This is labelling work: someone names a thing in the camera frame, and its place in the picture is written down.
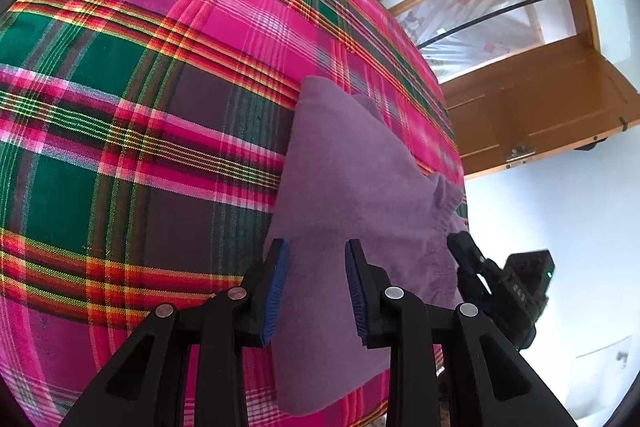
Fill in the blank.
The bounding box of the wooden door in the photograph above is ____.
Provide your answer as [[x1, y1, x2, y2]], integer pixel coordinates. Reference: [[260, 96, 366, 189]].
[[441, 46, 640, 181]]

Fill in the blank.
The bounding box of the pink green plaid bed sheet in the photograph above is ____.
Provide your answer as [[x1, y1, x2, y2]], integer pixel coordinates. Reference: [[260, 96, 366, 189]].
[[0, 0, 472, 427]]

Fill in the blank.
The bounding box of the clear plastic door curtain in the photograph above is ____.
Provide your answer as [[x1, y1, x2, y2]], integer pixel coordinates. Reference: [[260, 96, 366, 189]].
[[400, 0, 574, 81]]

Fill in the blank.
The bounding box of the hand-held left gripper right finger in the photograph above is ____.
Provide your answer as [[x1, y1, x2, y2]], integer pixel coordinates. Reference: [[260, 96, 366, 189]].
[[345, 238, 576, 427]]

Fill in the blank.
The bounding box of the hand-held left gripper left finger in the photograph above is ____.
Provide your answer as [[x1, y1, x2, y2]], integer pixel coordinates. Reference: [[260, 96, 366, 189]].
[[60, 238, 292, 427]]

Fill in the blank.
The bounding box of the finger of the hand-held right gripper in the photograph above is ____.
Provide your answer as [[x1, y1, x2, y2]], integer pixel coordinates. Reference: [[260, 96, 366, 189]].
[[446, 231, 489, 281], [456, 268, 494, 309]]

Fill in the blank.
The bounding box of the metal door lock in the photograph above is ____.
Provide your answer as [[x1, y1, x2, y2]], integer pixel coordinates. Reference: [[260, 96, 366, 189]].
[[504, 145, 537, 164]]

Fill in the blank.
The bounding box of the purple fleece sweater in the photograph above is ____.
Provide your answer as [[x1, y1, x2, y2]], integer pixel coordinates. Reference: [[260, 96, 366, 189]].
[[262, 76, 469, 419]]

